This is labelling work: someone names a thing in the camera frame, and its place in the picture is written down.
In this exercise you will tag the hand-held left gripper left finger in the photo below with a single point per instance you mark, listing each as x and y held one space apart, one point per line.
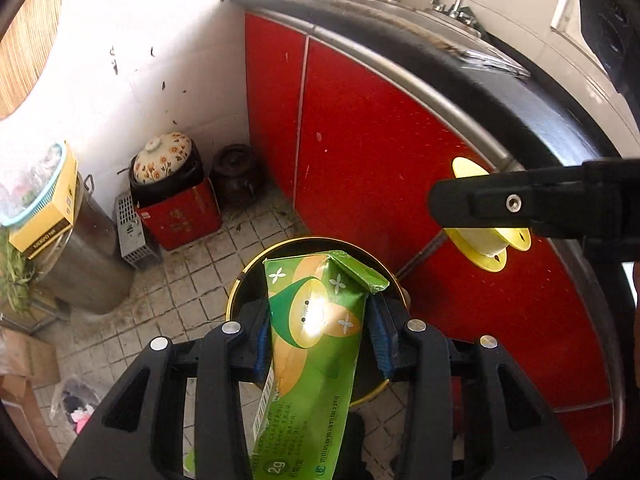
262 347

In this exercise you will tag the round bamboo tray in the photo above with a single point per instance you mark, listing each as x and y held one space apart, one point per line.
27 45

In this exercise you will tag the grey plastic basket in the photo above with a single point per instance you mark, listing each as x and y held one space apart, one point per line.
132 232

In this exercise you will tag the steel sink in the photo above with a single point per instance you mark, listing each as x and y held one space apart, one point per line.
400 10

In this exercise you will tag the thin brown rod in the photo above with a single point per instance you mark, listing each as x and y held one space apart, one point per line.
420 257

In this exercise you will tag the black bin with gold rim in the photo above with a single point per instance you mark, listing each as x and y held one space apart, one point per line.
250 290

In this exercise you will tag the black cooking pot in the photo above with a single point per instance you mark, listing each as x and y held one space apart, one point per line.
185 180

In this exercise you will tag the yellow cardboard box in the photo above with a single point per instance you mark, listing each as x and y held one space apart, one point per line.
52 225

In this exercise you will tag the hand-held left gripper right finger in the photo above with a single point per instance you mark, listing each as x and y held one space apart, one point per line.
381 342

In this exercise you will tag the floral ceramic lid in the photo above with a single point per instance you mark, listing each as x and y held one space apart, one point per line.
162 157

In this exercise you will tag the clear plastic bag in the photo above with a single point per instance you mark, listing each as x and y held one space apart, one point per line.
75 405

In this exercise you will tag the dark clay jar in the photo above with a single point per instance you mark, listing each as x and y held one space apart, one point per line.
235 175

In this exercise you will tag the large steel pot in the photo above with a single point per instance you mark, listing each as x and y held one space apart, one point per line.
87 265

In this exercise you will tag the basket with plastic bag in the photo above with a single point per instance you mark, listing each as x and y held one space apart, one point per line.
27 185

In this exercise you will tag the yellow thread spool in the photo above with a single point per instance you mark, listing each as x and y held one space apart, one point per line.
482 247

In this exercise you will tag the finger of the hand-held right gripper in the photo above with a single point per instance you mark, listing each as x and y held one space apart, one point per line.
480 205

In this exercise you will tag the red cardboard box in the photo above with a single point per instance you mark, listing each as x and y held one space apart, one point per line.
182 220

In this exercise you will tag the red kitchen cabinet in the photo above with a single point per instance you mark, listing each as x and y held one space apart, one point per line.
380 160

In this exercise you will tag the black plastic object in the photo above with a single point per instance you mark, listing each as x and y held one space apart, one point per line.
607 25

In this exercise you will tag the green leafy vegetables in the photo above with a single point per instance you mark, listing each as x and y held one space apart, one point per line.
15 270

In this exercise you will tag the green snack packet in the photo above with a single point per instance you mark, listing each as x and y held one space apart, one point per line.
310 385

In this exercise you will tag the brown cardboard box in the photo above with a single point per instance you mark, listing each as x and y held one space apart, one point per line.
25 360

